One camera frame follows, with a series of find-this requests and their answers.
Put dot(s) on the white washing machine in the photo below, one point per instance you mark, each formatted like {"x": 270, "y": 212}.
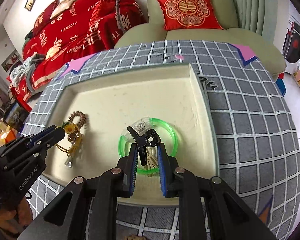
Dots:
{"x": 293, "y": 43}

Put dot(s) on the red fringed pillow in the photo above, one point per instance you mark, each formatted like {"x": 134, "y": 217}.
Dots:
{"x": 101, "y": 12}

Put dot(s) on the grey tray with cream lining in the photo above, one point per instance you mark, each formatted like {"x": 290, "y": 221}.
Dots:
{"x": 110, "y": 97}

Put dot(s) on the leaning framed painting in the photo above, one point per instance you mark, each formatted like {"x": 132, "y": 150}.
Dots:
{"x": 12, "y": 60}

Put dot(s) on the red embroidered cushion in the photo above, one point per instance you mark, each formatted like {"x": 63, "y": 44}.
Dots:
{"x": 187, "y": 8}

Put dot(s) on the green curtain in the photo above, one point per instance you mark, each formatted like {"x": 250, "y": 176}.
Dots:
{"x": 250, "y": 2}

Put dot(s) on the clear plastic hair clip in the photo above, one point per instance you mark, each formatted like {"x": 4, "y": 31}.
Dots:
{"x": 141, "y": 126}

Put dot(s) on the green plastic bangle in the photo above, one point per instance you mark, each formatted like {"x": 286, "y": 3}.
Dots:
{"x": 173, "y": 135}

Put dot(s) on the dark photo book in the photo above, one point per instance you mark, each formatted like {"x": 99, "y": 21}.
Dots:
{"x": 16, "y": 116}

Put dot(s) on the person's left hand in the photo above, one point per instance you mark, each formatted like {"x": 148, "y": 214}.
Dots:
{"x": 23, "y": 211}

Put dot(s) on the photo printed pillow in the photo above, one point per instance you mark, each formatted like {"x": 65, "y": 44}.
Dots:
{"x": 65, "y": 5}

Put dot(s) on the pile of clothes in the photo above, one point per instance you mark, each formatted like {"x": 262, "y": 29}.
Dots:
{"x": 25, "y": 70}

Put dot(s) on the beige plush toy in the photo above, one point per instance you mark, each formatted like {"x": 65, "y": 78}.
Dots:
{"x": 53, "y": 52}

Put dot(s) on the beige hair clip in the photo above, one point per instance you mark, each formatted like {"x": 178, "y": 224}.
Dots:
{"x": 150, "y": 158}

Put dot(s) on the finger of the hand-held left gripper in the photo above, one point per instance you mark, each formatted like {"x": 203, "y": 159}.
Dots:
{"x": 52, "y": 140}
{"x": 43, "y": 133}

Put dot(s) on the green armchair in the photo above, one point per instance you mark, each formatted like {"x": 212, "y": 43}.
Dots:
{"x": 240, "y": 40}

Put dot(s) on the red printed sofa cover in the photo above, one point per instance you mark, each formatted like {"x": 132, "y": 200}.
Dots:
{"x": 72, "y": 35}

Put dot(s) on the small dark metal hair clip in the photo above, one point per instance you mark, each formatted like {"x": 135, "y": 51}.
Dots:
{"x": 207, "y": 83}

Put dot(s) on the blue dustpan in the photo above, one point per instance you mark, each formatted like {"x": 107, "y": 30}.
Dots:
{"x": 280, "y": 85}

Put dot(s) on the orange paper bag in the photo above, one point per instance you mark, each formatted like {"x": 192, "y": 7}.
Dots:
{"x": 3, "y": 136}

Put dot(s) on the black claw hair clip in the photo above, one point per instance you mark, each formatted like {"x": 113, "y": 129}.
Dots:
{"x": 141, "y": 142}

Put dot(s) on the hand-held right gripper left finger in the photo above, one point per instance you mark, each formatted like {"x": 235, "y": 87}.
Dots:
{"x": 133, "y": 170}

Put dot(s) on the grey checked tablecloth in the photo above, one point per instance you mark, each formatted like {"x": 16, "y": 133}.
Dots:
{"x": 252, "y": 120}

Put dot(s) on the small black picture frame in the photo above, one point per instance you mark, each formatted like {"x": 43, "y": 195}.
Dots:
{"x": 30, "y": 3}

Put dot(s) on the floor lamp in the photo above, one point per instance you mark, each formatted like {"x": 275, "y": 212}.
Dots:
{"x": 118, "y": 5}

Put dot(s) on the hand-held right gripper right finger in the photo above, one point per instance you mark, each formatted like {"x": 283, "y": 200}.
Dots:
{"x": 162, "y": 170}

